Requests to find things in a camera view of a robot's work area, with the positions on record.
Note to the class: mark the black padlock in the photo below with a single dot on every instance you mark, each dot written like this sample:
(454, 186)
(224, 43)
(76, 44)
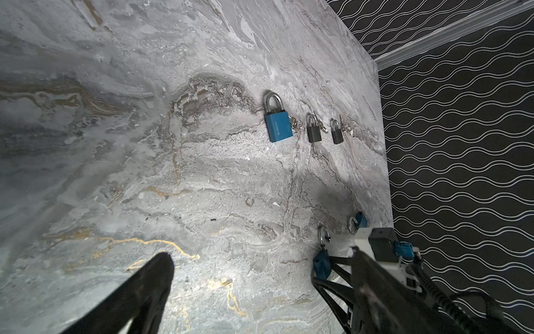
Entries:
(313, 129)
(337, 132)

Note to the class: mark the blue padlock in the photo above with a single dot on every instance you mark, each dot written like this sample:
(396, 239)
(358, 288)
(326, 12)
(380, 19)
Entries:
(277, 119)
(357, 221)
(322, 264)

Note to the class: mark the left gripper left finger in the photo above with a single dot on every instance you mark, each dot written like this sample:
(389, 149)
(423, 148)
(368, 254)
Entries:
(138, 303)

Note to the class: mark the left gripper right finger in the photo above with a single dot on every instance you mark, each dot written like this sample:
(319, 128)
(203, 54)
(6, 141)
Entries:
(387, 306)

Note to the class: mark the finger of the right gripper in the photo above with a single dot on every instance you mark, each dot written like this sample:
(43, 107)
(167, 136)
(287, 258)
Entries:
(344, 293)
(338, 264)

